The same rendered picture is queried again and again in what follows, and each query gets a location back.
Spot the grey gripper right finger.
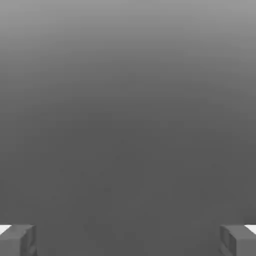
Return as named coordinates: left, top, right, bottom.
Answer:
left=219, top=223, right=256, bottom=256

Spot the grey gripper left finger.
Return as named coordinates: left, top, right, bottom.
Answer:
left=0, top=223, right=38, bottom=256

